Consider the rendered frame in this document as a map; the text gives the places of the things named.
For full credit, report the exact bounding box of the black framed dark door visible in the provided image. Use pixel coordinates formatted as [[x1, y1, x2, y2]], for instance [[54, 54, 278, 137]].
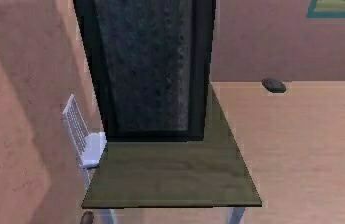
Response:
[[72, 0, 217, 143]]

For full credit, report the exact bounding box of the olive green table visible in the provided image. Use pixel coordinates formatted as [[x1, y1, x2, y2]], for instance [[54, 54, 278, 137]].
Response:
[[81, 83, 263, 224]]

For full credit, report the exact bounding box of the white slatted chair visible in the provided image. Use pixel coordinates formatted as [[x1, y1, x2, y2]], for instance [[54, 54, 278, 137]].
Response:
[[61, 93, 108, 191]]

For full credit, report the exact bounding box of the dark grey oval object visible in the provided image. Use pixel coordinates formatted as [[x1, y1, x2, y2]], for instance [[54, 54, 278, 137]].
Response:
[[261, 77, 288, 94]]

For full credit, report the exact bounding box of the brown round object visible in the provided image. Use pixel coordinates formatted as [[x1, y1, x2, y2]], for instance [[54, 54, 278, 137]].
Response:
[[80, 210, 95, 224]]

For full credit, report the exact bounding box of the teal framed picture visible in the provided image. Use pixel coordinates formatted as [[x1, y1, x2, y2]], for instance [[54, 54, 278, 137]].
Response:
[[306, 0, 345, 19]]

